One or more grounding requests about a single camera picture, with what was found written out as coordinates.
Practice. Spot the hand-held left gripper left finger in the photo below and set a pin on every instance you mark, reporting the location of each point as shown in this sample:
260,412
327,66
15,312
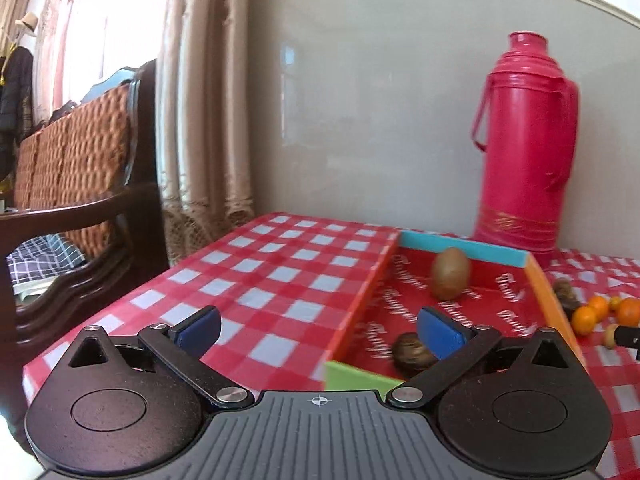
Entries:
202,328

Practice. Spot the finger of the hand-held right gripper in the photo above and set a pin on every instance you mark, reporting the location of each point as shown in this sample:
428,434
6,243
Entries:
629,336

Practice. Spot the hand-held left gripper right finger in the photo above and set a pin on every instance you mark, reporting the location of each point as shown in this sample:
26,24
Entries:
440,333

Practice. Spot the small tan round fruit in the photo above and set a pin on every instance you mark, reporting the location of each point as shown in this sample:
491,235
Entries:
610,335

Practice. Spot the small orange kumquat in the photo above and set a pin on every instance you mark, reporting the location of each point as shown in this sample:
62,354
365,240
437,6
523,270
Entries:
615,302
629,311
598,305
584,321

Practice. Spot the dark brown wrinkled fruit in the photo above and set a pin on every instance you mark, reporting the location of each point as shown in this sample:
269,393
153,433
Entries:
410,352
565,294

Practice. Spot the brown kiwi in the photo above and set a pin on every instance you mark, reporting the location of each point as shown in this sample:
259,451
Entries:
451,274

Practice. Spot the colourful cardboard box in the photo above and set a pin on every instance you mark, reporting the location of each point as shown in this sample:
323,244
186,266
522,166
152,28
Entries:
500,290

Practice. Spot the red checked tablecloth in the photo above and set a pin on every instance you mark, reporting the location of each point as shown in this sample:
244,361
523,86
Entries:
280,280

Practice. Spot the dark wooden sofa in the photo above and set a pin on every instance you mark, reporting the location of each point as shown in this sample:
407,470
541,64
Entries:
100,210

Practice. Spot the plaid cloth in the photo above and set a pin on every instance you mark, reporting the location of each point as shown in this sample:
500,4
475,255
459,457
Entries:
45,260

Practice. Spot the woven rattan sofa cushion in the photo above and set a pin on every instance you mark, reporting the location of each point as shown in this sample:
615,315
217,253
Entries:
75,160

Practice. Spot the red thermos flask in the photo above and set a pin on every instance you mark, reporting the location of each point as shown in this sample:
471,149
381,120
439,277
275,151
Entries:
525,135

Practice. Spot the beige curtain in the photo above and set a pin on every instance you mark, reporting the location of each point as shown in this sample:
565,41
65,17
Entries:
210,110

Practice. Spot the blue cloth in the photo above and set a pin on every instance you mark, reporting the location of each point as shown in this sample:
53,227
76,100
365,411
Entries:
112,82

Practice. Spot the dark jacket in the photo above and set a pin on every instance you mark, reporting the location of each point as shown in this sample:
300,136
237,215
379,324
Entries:
17,90

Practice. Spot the pink sheer curtain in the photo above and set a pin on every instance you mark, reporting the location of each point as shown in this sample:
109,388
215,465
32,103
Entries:
85,20

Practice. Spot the cream hat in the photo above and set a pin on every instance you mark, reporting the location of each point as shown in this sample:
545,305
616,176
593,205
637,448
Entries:
27,22

